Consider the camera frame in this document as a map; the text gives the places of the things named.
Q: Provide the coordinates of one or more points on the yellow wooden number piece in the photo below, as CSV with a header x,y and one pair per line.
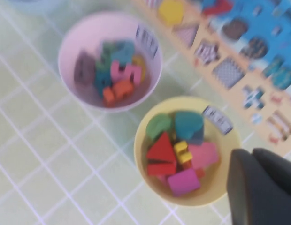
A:
x,y
140,62

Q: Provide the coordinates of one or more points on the dark teal number piece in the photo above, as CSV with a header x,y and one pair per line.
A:
x,y
101,80

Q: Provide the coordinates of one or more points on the white label card yellow bowl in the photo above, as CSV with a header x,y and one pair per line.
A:
x,y
217,123

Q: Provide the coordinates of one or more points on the teal heart shape piece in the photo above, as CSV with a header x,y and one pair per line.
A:
x,y
189,126

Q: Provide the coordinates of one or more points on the yellow wooden shape piece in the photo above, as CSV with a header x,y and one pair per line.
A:
x,y
181,152

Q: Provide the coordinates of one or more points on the green checkered tablecloth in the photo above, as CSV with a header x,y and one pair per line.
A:
x,y
42,140

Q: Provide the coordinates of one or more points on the red block shape piece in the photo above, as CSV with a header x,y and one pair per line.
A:
x,y
162,169

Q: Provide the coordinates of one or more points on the red triangle shape piece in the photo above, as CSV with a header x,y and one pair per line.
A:
x,y
162,150

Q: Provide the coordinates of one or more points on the light blue bowl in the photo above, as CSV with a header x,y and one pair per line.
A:
x,y
42,5

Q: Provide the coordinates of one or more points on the orange wooden number piece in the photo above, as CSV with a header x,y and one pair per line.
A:
x,y
118,91

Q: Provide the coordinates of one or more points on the green wooden shape piece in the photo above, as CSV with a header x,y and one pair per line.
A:
x,y
158,125

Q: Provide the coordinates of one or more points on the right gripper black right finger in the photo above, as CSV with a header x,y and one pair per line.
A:
x,y
279,171

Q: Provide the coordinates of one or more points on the green wooden number piece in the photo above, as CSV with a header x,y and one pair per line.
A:
x,y
105,50

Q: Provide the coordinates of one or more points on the purple wooden number piece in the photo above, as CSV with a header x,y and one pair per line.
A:
x,y
84,69

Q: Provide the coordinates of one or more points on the white label card pink bowl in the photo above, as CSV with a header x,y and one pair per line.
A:
x,y
146,44

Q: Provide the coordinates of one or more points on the pink wooden number piece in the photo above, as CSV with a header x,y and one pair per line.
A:
x,y
124,71

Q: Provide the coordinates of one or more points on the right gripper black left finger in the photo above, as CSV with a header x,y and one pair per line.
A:
x,y
248,199

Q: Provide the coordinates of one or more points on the teal blue number piece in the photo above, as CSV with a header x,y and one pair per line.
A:
x,y
123,50

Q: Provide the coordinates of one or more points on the pink rectangle shape piece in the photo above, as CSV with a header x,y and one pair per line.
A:
x,y
203,154

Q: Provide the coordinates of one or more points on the small orange shape piece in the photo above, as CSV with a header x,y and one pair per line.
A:
x,y
200,173

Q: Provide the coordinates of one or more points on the colourful wooden puzzle board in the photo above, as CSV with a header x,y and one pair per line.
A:
x,y
230,93

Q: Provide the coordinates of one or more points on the magenta block shape piece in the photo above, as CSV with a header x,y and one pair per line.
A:
x,y
183,181

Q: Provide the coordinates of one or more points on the red puzzle piece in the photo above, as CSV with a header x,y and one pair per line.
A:
x,y
218,7

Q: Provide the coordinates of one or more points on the yellow polygon puzzle piece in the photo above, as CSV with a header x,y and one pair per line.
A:
x,y
171,11

